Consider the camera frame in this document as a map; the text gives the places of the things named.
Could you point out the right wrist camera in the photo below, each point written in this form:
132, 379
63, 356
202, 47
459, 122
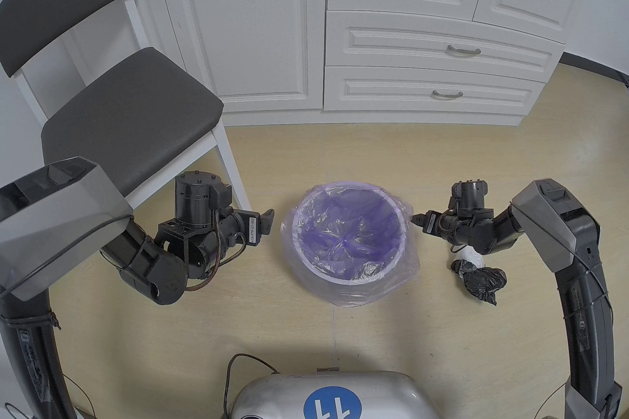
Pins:
457, 193

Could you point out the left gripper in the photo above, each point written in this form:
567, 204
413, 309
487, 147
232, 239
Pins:
241, 228

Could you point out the purple plastic bag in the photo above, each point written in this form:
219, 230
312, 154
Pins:
344, 240

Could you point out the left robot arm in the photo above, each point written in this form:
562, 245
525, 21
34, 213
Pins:
59, 220

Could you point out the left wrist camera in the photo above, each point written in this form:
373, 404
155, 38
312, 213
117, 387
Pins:
222, 196

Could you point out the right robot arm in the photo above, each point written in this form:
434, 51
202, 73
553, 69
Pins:
555, 220

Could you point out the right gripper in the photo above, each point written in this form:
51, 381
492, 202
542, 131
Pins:
442, 225

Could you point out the white trash bin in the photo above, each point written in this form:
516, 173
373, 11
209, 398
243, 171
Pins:
354, 280

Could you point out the crumpled white paper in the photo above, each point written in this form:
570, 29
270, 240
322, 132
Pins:
470, 258

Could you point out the white chair grey seat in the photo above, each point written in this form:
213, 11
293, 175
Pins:
132, 112

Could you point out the white wardrobe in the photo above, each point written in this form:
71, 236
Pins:
245, 14

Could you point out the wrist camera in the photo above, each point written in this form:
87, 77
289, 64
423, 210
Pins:
222, 196
457, 193

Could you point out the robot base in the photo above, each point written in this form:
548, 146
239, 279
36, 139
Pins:
275, 397

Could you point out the crumpled black plastic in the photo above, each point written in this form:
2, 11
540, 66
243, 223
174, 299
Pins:
484, 282

